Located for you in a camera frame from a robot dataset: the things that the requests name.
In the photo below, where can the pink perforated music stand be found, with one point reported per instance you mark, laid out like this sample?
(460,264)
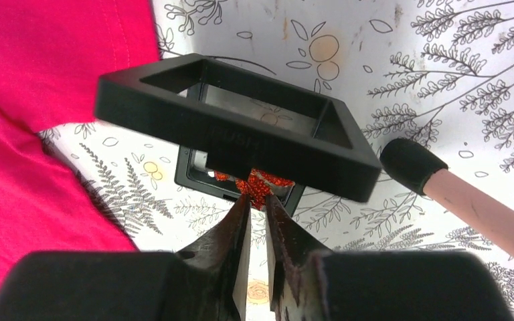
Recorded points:
(421,171)

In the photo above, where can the floral patterned table mat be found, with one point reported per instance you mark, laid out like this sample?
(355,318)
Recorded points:
(438,72)

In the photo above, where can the black brooch box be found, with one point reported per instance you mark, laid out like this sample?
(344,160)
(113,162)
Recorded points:
(228,121)

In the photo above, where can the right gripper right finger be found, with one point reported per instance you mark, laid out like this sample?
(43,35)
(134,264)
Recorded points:
(294,266)

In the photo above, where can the orange glitter brooch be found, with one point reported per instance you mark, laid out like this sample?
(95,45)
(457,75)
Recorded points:
(258,190)

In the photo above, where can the red t-shirt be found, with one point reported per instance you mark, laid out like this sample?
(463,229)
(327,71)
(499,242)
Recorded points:
(51,55)

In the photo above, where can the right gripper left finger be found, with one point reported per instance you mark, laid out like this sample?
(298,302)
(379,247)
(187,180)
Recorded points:
(215,269)

